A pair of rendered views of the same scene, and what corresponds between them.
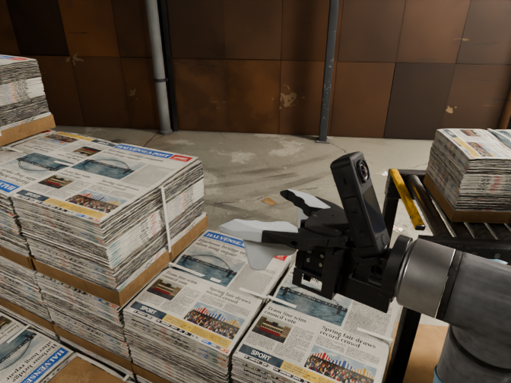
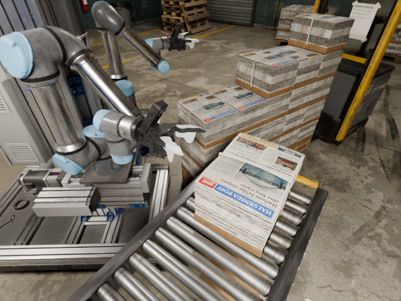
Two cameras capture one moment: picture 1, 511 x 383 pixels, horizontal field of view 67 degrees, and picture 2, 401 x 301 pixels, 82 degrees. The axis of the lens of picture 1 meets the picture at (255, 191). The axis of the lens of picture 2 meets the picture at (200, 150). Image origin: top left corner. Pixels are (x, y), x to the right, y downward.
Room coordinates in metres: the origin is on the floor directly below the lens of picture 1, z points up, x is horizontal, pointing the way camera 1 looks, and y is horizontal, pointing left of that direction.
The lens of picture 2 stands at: (1.34, -1.48, 1.61)
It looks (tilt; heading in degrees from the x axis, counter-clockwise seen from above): 39 degrees down; 120
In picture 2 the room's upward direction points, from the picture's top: straight up
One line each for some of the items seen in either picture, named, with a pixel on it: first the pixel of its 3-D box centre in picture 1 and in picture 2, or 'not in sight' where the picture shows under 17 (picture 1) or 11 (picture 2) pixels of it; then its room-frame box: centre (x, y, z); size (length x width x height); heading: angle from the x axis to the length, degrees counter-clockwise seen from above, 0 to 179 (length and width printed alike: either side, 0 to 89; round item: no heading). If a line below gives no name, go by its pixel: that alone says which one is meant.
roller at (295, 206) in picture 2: (445, 207); (258, 189); (1.21, -0.69, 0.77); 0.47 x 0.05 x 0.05; 173
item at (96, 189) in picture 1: (112, 175); (267, 57); (0.88, 0.36, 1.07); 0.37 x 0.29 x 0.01; 154
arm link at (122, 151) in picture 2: not in sight; (123, 144); (0.78, -1.05, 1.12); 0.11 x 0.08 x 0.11; 95
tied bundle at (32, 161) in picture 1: (48, 191); (289, 66); (1.02, 0.62, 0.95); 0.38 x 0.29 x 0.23; 153
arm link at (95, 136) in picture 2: not in sight; (98, 140); (0.51, -0.97, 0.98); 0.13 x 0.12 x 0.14; 95
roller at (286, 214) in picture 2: (464, 209); (252, 197); (1.21, -0.76, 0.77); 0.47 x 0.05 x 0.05; 173
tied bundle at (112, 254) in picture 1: (122, 214); (265, 73); (0.89, 0.36, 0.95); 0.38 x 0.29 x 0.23; 154
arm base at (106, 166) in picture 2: not in sight; (106, 158); (0.50, -0.96, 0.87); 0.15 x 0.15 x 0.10
